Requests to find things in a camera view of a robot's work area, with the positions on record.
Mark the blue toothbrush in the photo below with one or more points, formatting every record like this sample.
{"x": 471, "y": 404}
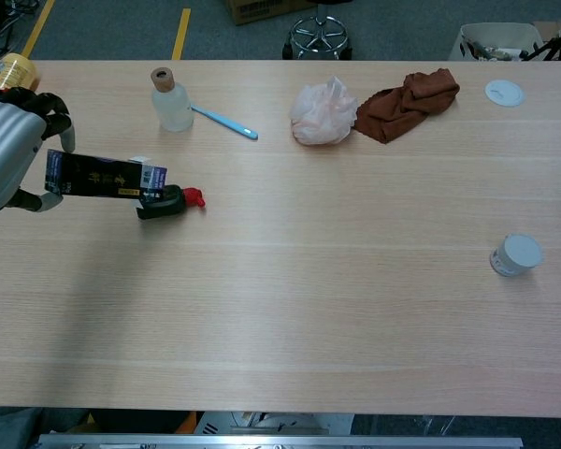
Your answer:
{"x": 229, "y": 125}

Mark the chrome stool base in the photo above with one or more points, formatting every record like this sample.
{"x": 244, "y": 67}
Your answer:
{"x": 318, "y": 37}

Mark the frosted glass bottle wooden cap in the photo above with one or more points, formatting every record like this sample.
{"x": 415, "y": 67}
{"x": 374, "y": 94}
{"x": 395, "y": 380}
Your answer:
{"x": 173, "y": 107}

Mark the cardboard box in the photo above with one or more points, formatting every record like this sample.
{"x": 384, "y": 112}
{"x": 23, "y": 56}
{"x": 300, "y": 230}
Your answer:
{"x": 262, "y": 11}

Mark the black purple small box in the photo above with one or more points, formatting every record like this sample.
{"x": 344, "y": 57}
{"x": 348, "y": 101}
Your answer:
{"x": 93, "y": 180}

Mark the white lidded jar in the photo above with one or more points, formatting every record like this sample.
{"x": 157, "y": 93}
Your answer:
{"x": 519, "y": 255}

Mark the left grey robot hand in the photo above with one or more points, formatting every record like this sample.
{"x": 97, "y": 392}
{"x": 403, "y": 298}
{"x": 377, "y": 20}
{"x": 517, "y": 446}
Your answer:
{"x": 4, "y": 145}

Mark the white round lid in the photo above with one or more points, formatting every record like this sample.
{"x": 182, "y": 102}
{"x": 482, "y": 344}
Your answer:
{"x": 504, "y": 92}

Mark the black tripod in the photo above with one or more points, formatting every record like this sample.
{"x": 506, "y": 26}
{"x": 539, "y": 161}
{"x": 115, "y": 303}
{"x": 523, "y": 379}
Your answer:
{"x": 558, "y": 42}

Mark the white storage bin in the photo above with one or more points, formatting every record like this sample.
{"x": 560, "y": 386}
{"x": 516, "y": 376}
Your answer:
{"x": 500, "y": 37}

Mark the brown cloth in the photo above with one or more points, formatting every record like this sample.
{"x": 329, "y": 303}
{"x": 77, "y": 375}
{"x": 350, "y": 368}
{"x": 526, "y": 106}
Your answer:
{"x": 402, "y": 112}

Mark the aluminium profile rail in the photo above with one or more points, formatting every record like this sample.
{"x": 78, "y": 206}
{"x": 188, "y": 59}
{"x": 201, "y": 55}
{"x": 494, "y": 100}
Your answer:
{"x": 280, "y": 442}

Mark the yellow plastic bottle red label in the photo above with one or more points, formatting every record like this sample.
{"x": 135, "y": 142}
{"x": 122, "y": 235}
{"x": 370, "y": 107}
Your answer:
{"x": 14, "y": 70}

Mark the crumpled pink plastic bag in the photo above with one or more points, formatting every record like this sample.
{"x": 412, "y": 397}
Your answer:
{"x": 320, "y": 117}

